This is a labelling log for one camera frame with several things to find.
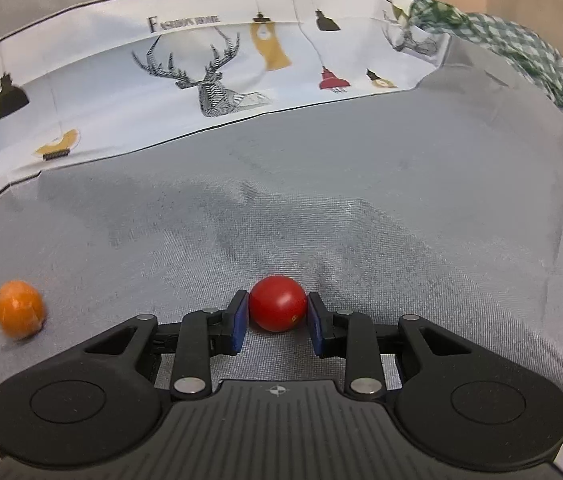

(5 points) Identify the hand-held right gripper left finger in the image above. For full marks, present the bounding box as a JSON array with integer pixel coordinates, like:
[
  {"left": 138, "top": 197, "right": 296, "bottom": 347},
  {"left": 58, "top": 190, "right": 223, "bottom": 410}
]
[{"left": 82, "top": 290, "right": 251, "bottom": 401}]

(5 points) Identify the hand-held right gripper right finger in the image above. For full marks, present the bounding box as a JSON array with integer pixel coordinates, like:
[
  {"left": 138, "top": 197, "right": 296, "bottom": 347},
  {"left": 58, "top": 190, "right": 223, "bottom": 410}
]
[{"left": 307, "top": 291, "right": 479, "bottom": 401}]

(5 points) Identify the small red cherry tomato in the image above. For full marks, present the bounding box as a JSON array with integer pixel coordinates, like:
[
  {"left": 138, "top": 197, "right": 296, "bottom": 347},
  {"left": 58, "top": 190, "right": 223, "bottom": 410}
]
[{"left": 250, "top": 275, "right": 307, "bottom": 333}]

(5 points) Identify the orange mandarin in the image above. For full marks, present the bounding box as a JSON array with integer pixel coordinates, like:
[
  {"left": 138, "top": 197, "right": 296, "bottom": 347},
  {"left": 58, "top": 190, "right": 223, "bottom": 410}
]
[{"left": 0, "top": 280, "right": 46, "bottom": 341}]

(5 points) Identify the white printed bed sheet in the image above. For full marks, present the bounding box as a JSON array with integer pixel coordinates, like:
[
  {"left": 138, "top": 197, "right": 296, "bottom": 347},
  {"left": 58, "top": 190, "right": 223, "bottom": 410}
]
[{"left": 0, "top": 0, "right": 455, "bottom": 221}]

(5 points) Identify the green checkered cloth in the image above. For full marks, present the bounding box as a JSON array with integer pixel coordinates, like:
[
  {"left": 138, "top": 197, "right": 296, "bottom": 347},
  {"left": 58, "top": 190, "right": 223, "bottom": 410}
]
[{"left": 406, "top": 0, "right": 563, "bottom": 136}]

